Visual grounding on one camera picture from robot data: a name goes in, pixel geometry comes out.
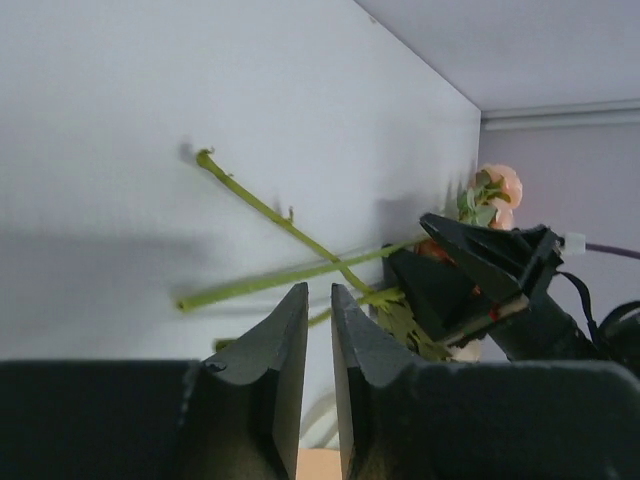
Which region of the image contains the green and orange wrapping paper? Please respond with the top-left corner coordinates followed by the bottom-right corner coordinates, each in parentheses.
top-left (296, 448), bottom-right (342, 480)

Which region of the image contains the cream ribbon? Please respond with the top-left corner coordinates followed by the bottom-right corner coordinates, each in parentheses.
top-left (299, 391), bottom-right (339, 450)

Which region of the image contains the brown rose flower branch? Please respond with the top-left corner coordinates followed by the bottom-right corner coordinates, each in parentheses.
top-left (196, 149), bottom-right (429, 303)

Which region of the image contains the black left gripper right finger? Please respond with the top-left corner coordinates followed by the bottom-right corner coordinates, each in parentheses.
top-left (331, 284), bottom-right (639, 479)

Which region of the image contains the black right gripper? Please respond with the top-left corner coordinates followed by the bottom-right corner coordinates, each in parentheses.
top-left (388, 213), bottom-right (639, 363)

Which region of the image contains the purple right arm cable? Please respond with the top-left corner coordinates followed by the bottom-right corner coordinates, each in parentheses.
top-left (562, 232), bottom-right (640, 261)

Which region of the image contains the left aluminium frame post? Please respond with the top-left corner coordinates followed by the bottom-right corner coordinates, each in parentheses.
top-left (481, 99), bottom-right (639, 131)

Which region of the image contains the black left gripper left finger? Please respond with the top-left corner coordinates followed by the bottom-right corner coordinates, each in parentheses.
top-left (177, 283), bottom-right (308, 479)

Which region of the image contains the pink rose flower branch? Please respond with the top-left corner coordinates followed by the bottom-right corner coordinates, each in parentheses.
top-left (175, 150), bottom-right (523, 312)

